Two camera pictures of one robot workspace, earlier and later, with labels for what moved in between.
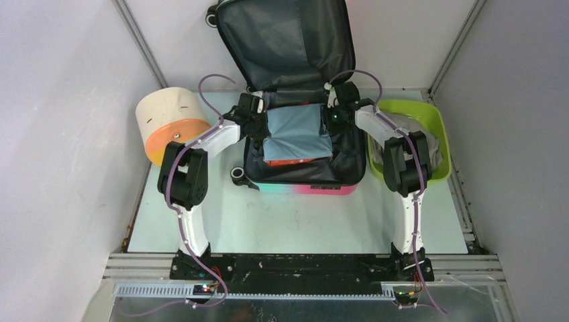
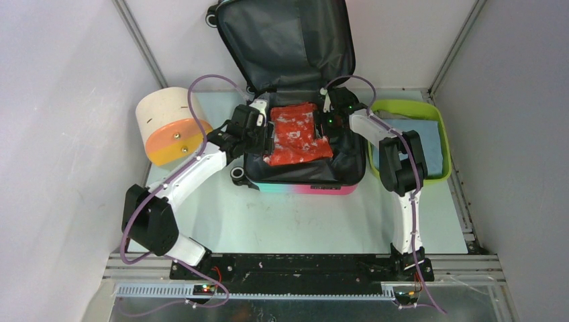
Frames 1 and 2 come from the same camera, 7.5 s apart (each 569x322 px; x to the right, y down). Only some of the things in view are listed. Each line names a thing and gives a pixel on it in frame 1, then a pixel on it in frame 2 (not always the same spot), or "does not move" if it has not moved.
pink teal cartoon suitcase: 285,53 does not move
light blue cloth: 294,133 -> 430,133
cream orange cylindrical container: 169,115 does not move
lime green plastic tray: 431,113 does not move
